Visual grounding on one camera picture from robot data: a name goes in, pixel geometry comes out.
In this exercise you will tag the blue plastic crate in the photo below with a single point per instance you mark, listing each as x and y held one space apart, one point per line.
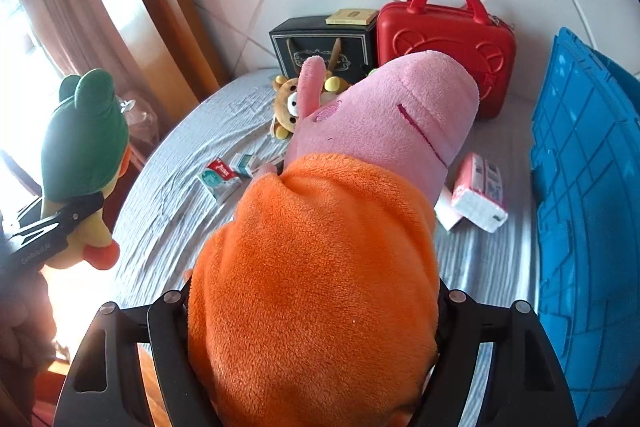
585 207

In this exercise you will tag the clear plastic bag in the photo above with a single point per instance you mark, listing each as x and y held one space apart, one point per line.
142 122

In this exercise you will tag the wooden door frame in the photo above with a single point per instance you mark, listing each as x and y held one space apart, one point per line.
165 7

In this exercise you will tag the red hard-shell suitcase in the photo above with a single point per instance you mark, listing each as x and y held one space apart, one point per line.
445 37

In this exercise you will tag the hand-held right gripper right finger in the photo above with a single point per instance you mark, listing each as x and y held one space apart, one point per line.
452 322

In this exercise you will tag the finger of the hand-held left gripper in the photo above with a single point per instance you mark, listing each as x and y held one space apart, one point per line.
45 227

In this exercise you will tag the gold flat box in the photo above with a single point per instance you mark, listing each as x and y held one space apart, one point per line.
350 17

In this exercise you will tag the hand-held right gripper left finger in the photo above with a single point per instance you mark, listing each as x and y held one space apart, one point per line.
170 324

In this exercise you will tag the brown bear plush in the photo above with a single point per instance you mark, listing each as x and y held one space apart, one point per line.
287 102

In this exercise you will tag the yellow duck plush green hat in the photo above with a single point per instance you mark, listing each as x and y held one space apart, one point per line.
82 147

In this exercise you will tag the pink curtain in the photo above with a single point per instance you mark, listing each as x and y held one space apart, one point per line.
75 7

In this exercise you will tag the pink tissue pack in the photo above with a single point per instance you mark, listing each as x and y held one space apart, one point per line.
477 192

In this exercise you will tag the red and teal medicine box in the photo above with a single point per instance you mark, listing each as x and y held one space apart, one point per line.
220 179

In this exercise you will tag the teal and white medicine box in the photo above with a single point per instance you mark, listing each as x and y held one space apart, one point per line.
245 164

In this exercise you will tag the black gift bag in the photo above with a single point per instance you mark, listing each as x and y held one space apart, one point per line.
320 39

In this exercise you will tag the pink pig plush orange dress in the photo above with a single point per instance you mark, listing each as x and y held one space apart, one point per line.
310 267

